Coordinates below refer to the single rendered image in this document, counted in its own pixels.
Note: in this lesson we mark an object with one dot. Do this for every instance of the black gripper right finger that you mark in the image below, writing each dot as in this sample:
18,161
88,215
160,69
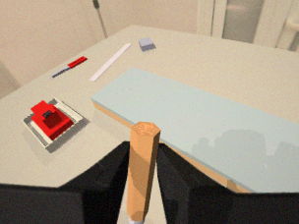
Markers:
191,197

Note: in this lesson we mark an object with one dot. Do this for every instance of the red-handled awl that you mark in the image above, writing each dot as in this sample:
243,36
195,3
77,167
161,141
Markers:
70,66

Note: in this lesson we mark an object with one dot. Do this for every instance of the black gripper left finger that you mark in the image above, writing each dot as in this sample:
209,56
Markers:
94,197

